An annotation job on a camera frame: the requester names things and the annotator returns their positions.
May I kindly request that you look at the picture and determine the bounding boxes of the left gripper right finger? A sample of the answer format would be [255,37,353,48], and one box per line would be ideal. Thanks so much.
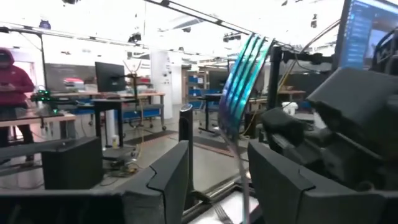
[248,139,398,224]

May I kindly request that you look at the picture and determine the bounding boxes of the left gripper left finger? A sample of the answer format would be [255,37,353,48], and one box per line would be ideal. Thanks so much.
[0,139,190,224]

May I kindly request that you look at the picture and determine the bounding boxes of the iridescent rainbow fork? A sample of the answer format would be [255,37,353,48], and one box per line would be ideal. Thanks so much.
[216,33,277,224]

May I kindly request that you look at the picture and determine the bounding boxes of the white table mat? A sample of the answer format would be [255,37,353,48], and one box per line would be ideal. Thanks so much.
[188,190,261,224]

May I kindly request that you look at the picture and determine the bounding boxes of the white bucket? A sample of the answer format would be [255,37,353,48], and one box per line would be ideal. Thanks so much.
[281,101,299,116]

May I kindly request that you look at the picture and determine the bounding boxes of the black floor pole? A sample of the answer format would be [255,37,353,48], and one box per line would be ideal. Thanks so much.
[178,103,195,194]

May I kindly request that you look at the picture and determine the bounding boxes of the computer monitor blue screen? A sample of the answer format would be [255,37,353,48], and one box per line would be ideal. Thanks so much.
[334,0,398,71]

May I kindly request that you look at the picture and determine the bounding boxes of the wooden workbench blue shelf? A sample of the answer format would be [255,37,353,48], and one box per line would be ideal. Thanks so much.
[51,91,167,131]

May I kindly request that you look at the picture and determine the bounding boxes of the black monitor stand pole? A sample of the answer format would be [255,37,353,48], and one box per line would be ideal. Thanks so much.
[267,45,335,110]

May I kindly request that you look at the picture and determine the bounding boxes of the black side table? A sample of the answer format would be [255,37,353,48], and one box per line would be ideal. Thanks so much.
[197,93,224,135]

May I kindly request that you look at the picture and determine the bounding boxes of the black cabinet box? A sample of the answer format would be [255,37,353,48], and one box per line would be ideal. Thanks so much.
[41,136,104,190]

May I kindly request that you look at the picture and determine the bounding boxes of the black legged desk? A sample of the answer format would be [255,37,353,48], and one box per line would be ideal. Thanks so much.
[91,98,140,147]

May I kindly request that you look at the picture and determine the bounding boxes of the white building column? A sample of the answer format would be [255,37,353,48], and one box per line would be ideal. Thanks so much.
[150,49,174,121]

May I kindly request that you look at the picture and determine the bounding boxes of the shelf with blue bins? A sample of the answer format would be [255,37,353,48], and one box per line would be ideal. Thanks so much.
[185,70,224,110]

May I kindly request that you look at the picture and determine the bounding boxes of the black desk monitor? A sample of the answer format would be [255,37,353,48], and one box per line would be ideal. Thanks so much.
[95,61,127,93]

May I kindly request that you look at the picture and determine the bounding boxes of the wooden top table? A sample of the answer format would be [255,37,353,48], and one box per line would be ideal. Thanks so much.
[0,111,77,141]

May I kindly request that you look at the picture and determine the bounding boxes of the small device green lights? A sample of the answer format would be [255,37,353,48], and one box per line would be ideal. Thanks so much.
[30,89,63,114]

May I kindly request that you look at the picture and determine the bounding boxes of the person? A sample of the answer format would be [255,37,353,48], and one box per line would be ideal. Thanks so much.
[0,47,36,164]

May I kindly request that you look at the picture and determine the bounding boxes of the black table frame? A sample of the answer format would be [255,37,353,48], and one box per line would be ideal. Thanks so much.
[182,182,259,224]

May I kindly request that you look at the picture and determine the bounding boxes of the tangled floor cables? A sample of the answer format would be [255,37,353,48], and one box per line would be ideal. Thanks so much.
[104,149,141,178]

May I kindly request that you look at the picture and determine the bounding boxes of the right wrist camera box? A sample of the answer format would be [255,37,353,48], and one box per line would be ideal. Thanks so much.
[260,108,307,147]

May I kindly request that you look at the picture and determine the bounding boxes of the overhead frame bar with light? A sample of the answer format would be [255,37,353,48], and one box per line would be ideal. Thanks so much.
[144,0,254,35]

